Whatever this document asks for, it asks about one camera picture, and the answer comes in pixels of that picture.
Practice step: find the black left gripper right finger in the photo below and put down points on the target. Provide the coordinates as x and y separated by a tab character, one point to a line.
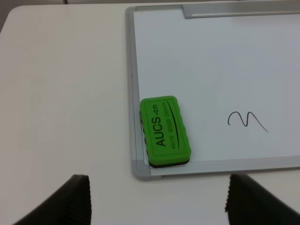
249	203

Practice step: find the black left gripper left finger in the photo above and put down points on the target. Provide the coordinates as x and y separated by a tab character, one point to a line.
68	205

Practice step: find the green whiteboard eraser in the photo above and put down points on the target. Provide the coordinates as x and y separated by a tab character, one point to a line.
165	134

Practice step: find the aluminium framed whiteboard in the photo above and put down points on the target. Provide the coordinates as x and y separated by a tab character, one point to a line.
234	67

